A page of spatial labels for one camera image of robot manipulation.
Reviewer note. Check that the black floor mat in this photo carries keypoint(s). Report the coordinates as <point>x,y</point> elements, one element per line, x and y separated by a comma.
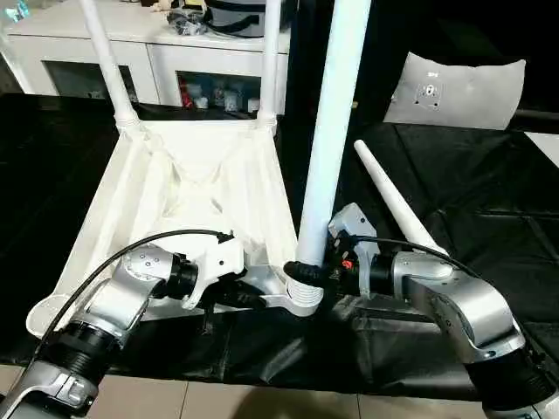
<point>43,174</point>

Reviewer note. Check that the white plastic table leg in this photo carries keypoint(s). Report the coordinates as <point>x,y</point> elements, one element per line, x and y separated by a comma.
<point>393,192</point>
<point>332,131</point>
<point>271,65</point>
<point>109,65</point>

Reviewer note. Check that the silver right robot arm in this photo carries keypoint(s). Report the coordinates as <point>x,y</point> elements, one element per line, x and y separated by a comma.
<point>471,305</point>

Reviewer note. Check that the small red box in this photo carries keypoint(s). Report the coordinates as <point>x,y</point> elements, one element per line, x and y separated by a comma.
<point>186,96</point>

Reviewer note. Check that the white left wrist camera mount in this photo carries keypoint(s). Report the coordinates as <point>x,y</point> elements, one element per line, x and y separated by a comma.
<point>218,262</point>

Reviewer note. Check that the grey printed cushion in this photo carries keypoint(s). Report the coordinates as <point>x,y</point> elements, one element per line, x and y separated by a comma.
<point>458,91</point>

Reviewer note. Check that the white plastic table top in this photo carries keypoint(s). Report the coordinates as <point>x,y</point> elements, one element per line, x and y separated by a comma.
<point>218,153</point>

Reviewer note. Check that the grey round bag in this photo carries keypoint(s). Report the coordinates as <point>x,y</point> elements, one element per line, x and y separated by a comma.
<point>238,19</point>

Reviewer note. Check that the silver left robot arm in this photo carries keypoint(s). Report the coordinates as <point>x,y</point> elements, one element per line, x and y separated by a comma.
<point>122,292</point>

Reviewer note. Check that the white teal slim pole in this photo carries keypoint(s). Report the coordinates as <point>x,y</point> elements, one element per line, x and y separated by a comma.
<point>18,11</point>

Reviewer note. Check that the white flat panel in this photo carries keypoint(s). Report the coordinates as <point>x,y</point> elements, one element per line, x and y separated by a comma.
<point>546,146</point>

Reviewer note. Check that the white glass-door cabinet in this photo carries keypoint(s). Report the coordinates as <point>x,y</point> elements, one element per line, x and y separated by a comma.
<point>153,52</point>

